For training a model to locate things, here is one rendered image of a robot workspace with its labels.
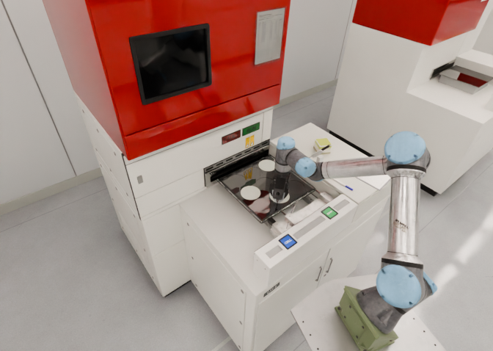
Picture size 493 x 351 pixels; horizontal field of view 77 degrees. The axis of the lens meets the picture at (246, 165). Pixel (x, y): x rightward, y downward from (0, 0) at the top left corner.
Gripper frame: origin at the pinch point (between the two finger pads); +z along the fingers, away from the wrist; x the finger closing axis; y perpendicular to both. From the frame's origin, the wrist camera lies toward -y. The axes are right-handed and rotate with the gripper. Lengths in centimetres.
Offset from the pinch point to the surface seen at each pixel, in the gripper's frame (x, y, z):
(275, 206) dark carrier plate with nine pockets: 0.3, -2.0, 1.3
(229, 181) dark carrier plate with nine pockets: 27.3, 7.6, 1.4
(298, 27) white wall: 35, 271, -4
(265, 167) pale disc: 12.0, 25.4, 1.4
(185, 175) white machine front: 46.1, -3.7, -7.3
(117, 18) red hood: 52, -21, -82
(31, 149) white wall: 201, 34, 42
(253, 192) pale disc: 13.2, 4.2, 1.2
